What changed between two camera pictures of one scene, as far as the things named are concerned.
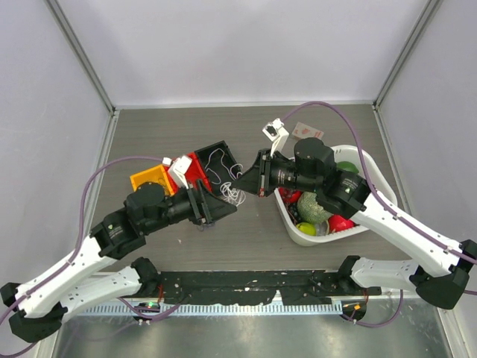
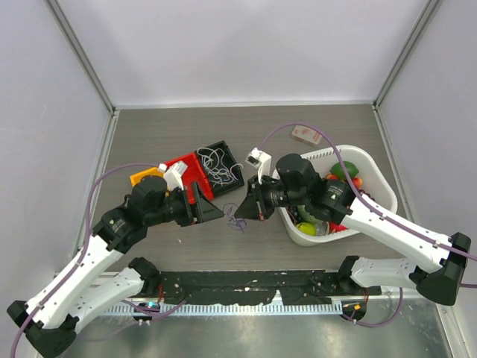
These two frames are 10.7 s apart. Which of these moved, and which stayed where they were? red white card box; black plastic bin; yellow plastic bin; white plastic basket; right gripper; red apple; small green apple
Moved: right gripper
Stayed: small green apple; red apple; red white card box; black plastic bin; yellow plastic bin; white plastic basket
